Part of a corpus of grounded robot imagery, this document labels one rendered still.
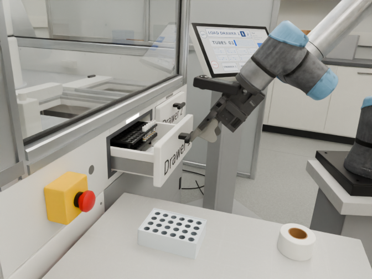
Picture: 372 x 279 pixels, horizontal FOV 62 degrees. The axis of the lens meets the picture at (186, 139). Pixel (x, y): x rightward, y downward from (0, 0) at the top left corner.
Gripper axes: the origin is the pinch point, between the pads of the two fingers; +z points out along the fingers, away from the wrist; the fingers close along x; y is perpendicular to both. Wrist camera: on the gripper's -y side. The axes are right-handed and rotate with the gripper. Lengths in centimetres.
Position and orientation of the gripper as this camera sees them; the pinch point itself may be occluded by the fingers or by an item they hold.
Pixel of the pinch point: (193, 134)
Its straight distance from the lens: 82.6
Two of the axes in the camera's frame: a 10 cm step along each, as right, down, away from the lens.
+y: 7.6, 6.5, 0.0
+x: 2.8, -3.2, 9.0
